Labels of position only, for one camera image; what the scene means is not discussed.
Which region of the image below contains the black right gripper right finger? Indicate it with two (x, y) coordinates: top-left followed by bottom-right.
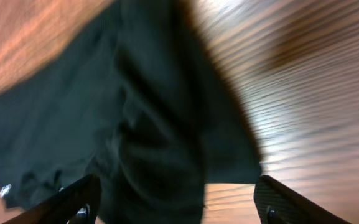
(254, 175), (349, 224)

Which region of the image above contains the black t-shirt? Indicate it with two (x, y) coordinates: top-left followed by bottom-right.
(0, 0), (261, 223)

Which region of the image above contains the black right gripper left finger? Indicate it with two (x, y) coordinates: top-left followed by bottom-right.
(3, 175), (101, 224)

